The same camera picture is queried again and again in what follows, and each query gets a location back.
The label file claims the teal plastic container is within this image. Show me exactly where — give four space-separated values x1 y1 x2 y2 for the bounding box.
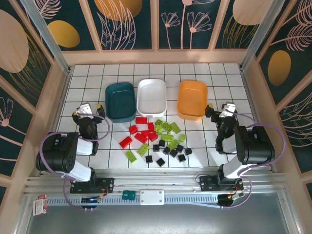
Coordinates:
105 82 137 123

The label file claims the white plastic container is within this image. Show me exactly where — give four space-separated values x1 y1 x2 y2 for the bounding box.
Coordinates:
137 78 167 118

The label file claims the orange plastic container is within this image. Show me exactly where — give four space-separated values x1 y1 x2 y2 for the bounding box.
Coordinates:
176 79 208 122

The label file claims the black controller board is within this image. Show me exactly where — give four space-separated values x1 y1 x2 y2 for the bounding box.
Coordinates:
217 194 236 210
81 196 102 210

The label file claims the red white paper box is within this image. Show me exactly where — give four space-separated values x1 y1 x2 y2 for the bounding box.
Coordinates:
33 194 48 216

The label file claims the white plastic junction box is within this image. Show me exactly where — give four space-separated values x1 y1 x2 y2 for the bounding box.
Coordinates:
140 189 165 206

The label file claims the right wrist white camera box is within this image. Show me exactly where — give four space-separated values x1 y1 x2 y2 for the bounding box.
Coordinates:
219 102 237 119

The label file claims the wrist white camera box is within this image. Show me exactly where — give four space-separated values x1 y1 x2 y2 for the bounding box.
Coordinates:
219 102 237 119
77 103 93 116

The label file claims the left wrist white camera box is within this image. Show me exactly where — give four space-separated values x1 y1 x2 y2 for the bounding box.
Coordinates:
77 103 93 116

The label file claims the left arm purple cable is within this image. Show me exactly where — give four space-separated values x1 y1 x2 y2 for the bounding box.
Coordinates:
39 113 110 210

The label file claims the aluminium side rail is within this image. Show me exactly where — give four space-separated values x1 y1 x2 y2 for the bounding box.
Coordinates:
240 69 276 173
39 69 73 176

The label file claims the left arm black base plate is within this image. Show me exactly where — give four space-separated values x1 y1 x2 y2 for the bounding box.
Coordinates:
70 177 115 195

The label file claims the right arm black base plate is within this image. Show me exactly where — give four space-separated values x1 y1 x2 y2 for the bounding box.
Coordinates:
199 175 244 193

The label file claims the grey slotted cable duct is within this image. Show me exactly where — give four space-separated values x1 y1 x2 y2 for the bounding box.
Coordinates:
46 195 220 207

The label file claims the aluminium mounting rail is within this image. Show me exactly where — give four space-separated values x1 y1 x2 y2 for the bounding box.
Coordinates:
23 169 290 195

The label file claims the aluminium corner post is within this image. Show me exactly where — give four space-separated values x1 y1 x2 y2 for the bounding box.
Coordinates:
240 0 283 71
19 0 72 74

